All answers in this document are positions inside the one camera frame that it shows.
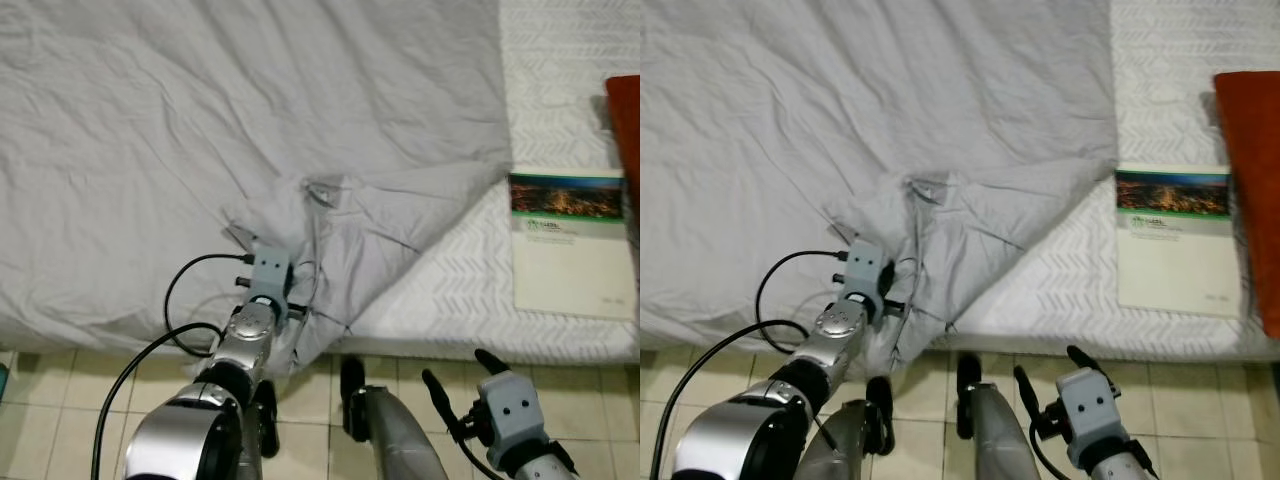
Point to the white chevron quilted mattress cover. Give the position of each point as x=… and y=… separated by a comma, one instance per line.
x=1050, y=290
x=450, y=290

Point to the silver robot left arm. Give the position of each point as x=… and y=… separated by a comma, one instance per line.
x=235, y=350
x=830, y=345

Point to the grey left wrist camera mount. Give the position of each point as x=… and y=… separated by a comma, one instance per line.
x=270, y=268
x=865, y=272

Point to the silver robot leg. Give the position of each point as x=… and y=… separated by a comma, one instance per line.
x=850, y=440
x=990, y=435
x=395, y=440
x=265, y=420

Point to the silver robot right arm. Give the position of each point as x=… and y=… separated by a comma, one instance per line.
x=540, y=465
x=1115, y=462

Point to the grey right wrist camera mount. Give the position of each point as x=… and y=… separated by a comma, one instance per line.
x=1088, y=405
x=510, y=405

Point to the silver robot right leg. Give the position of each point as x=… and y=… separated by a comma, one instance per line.
x=990, y=435
x=395, y=440

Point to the grey duvet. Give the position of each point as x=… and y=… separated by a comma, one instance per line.
x=850, y=120
x=200, y=120

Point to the white book with city photo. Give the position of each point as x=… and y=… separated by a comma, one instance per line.
x=1175, y=260
x=570, y=260

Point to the silver robot left leg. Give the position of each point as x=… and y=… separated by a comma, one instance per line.
x=850, y=440
x=265, y=420

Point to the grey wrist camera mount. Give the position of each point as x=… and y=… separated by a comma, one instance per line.
x=1088, y=405
x=510, y=405
x=270, y=268
x=865, y=272

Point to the orange pillow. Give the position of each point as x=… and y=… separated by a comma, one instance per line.
x=1255, y=180
x=625, y=120

